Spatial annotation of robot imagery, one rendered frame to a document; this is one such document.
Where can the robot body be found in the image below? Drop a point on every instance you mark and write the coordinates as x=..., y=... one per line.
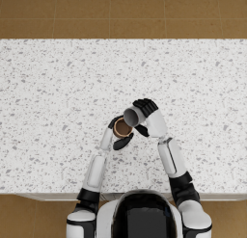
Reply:
x=143, y=215

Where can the brown cup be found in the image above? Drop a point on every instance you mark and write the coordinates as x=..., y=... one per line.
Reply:
x=122, y=127

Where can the grey cup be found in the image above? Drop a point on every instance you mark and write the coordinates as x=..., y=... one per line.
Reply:
x=133, y=115

